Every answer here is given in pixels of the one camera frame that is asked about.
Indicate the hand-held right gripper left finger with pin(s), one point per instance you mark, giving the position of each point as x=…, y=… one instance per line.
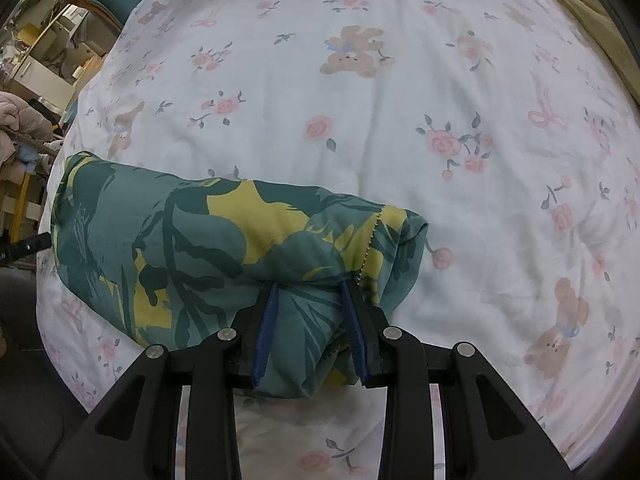
x=265, y=330

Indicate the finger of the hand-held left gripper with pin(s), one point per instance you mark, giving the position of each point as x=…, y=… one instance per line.
x=30, y=245

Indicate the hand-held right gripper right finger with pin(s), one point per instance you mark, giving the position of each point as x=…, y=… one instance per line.
x=357, y=330

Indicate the green yellow floral shorts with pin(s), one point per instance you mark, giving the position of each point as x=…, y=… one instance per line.
x=200, y=240

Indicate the yellow wooden rack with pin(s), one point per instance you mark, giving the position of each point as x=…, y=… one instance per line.
x=22, y=200

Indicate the pink padded jacket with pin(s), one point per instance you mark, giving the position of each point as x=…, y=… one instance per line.
x=25, y=120

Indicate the floral bed sheet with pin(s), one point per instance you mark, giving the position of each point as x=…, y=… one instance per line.
x=350, y=135

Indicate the cream duvet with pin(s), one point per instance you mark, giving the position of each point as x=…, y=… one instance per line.
x=575, y=0

